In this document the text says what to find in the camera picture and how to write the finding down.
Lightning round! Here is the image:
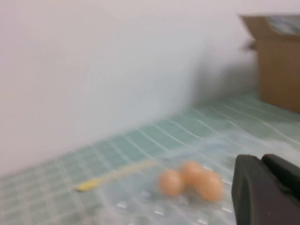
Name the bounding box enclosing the green checked tablecloth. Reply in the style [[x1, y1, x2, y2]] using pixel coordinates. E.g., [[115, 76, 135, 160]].
[[0, 91, 300, 225]]

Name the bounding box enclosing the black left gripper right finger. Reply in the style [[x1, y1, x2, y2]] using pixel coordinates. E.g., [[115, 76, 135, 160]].
[[261, 153, 300, 195]]

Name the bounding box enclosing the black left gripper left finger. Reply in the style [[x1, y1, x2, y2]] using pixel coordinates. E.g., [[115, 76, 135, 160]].
[[231, 154, 300, 225]]

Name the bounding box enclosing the brown egg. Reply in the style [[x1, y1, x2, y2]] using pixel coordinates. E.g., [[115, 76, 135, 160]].
[[180, 160, 203, 186], [158, 169, 185, 195], [194, 170, 225, 202]]

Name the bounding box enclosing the brown cardboard box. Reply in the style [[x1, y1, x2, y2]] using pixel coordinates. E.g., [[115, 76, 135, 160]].
[[238, 14, 300, 114]]

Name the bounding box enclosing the transparent plastic egg box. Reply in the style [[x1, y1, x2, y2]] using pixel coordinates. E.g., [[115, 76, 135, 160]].
[[98, 138, 237, 225]]

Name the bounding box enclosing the yellow plastic knife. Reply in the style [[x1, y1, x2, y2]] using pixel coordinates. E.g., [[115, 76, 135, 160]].
[[75, 161, 153, 193]]

